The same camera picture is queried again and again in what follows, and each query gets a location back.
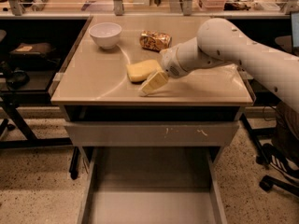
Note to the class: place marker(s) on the crushed golden can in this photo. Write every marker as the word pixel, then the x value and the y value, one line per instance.
pixel 155 41

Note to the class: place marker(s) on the open grey middle drawer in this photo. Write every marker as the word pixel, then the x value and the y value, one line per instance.
pixel 151 185

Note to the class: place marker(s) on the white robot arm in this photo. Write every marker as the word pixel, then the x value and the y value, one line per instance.
pixel 219 42

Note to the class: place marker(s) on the black bag on shelf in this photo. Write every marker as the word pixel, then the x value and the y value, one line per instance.
pixel 31 51

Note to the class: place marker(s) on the yellow sponge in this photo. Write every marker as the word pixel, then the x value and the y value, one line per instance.
pixel 138 72

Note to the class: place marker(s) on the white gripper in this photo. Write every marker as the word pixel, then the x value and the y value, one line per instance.
pixel 170 62

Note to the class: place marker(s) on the white bowl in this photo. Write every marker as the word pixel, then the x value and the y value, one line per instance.
pixel 105 35

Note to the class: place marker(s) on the laptop screen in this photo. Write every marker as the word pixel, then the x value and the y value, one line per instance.
pixel 295 31

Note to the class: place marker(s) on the grey top drawer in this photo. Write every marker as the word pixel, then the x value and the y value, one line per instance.
pixel 151 133

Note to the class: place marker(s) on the clear plastic water bottle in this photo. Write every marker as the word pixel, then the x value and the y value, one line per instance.
pixel 230 68

